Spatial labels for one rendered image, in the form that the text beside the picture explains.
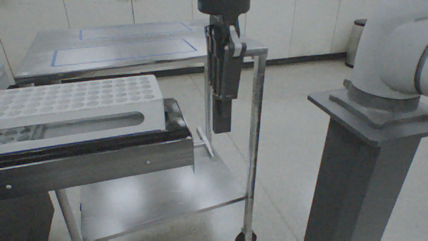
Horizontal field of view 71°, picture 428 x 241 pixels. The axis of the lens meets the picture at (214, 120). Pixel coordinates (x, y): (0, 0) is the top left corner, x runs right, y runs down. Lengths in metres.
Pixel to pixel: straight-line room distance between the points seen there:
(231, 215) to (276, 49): 2.14
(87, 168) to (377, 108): 0.62
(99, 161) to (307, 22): 3.03
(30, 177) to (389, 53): 0.68
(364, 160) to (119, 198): 0.80
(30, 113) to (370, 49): 0.66
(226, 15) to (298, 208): 1.20
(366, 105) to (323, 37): 2.73
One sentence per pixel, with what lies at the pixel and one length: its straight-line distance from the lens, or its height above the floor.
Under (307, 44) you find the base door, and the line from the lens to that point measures 3.39.
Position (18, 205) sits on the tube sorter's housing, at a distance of 1.11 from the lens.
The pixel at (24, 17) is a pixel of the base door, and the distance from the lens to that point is 2.84.
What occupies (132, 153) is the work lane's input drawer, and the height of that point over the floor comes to 0.80.
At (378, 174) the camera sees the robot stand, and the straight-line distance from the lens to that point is 0.85.
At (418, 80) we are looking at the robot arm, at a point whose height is 0.82.
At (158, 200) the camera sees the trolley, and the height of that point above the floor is 0.28.
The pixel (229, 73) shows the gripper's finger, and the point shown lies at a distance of 0.43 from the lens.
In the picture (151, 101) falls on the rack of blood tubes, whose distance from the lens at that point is 0.42.
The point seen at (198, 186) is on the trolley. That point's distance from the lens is 1.14.
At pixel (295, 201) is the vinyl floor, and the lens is 1.54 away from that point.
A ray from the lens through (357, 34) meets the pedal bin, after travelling 3.39.
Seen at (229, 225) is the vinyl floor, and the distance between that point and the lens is 1.39.
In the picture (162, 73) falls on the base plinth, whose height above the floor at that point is 0.03.
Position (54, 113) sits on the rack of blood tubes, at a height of 0.86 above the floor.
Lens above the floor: 1.04
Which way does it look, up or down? 29 degrees down
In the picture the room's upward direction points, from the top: straight up
